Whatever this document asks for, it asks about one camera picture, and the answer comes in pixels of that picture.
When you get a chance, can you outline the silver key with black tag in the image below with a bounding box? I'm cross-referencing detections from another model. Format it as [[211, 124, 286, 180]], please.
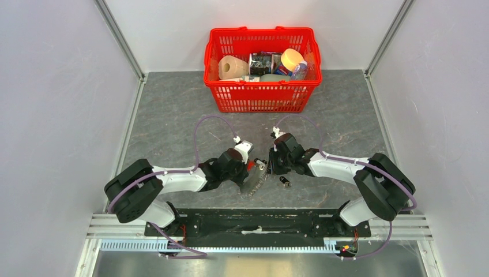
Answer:
[[279, 176, 292, 188]]

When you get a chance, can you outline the white toothed cable strip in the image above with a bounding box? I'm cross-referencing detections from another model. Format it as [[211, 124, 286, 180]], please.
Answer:
[[100, 239, 339, 254]]

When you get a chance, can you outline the dark snack packet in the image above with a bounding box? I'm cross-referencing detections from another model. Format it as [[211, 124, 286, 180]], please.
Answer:
[[249, 53, 273, 76]]

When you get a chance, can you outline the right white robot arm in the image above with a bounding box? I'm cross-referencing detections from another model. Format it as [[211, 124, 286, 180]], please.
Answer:
[[269, 128, 417, 236]]

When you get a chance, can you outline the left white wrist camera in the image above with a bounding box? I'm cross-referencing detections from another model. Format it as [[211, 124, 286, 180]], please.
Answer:
[[233, 136, 253, 164]]

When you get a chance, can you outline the clear plastic bottle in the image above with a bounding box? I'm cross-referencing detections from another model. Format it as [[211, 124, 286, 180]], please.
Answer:
[[291, 61, 308, 81]]

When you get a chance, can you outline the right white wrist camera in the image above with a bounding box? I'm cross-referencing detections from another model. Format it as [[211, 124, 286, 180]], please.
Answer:
[[270, 126, 285, 139]]

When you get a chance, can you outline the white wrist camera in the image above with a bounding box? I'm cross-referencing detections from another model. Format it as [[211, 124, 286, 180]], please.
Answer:
[[233, 136, 253, 164], [270, 126, 285, 139]]

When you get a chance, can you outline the orange sponge disc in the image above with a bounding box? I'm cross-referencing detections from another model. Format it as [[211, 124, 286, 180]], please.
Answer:
[[280, 48, 304, 72]]

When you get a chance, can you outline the toilet paper roll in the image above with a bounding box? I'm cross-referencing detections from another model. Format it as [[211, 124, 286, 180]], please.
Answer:
[[218, 55, 249, 80]]

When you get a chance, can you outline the red plastic shopping basket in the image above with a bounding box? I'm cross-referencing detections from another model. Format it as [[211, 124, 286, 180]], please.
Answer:
[[204, 27, 322, 113]]

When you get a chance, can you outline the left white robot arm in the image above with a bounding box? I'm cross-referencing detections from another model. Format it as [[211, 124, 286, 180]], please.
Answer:
[[104, 143, 252, 236]]

